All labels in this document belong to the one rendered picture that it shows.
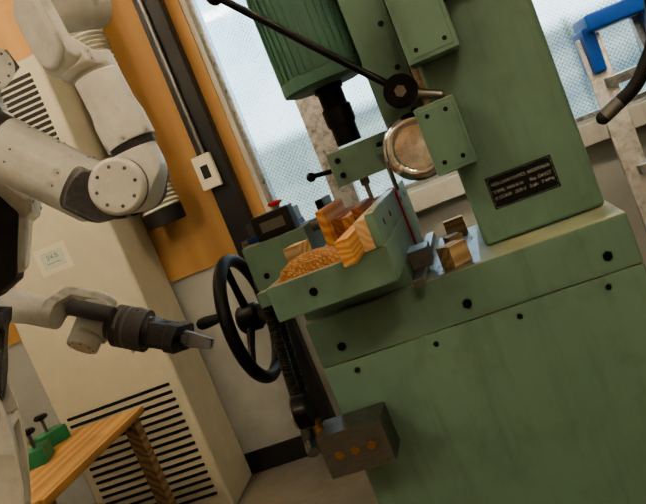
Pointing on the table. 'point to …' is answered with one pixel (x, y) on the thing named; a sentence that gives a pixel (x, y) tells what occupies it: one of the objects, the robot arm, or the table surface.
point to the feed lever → (400, 90)
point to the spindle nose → (338, 113)
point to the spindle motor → (299, 73)
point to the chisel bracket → (357, 161)
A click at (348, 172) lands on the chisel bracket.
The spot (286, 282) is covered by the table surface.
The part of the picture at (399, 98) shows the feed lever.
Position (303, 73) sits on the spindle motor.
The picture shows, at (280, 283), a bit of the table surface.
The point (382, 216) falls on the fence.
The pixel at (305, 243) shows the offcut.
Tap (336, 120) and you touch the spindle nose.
